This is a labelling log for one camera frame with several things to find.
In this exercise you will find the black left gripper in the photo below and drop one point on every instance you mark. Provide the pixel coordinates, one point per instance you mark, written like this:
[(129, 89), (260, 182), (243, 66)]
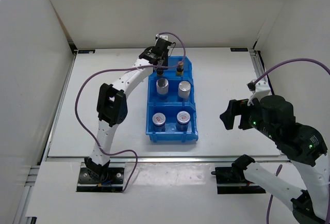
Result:
[(165, 62)]

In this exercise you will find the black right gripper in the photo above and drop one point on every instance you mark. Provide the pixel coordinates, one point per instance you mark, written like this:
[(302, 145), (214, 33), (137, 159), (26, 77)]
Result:
[(234, 109)]

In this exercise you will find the yellow oil bottle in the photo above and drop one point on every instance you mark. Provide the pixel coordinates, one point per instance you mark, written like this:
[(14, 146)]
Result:
[(180, 69), (159, 72)]

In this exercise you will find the silver-lid shaker blue label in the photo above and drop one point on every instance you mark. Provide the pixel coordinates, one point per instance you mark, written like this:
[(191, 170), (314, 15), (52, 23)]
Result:
[(184, 89)]

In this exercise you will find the white-lid spice jar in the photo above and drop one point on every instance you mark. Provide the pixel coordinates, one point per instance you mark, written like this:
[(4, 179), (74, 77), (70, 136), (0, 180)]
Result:
[(159, 122), (182, 121)]

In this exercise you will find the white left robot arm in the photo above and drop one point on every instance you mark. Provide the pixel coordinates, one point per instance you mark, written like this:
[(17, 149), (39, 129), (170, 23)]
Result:
[(112, 104)]

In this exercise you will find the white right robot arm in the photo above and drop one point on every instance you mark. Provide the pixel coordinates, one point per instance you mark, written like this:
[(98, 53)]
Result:
[(303, 145)]

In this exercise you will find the blue bin near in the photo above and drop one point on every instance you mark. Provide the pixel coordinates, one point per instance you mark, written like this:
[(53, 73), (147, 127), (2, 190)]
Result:
[(171, 130)]

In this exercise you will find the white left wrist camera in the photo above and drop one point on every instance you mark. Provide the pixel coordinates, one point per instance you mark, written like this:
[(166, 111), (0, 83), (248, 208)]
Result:
[(164, 37)]

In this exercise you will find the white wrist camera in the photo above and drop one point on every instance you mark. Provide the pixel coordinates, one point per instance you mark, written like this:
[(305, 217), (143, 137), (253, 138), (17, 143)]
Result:
[(164, 37), (258, 89)]

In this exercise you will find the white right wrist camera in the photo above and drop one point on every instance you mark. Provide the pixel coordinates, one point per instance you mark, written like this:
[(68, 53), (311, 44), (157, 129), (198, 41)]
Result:
[(258, 89)]

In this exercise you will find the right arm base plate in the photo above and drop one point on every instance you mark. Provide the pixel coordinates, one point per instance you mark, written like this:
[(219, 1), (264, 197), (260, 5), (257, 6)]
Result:
[(230, 183)]

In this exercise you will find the right side aluminium rail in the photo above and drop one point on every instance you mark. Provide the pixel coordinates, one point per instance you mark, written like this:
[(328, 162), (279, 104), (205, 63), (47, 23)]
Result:
[(280, 142)]

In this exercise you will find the aluminium table edge rail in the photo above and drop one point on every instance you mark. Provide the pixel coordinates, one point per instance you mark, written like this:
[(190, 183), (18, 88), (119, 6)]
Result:
[(175, 159)]

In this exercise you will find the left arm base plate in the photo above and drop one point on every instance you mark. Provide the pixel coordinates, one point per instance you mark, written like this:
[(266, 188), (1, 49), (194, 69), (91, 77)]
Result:
[(111, 182)]

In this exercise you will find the left side aluminium rail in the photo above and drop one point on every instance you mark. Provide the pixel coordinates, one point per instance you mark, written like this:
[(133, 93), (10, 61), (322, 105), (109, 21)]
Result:
[(56, 76)]

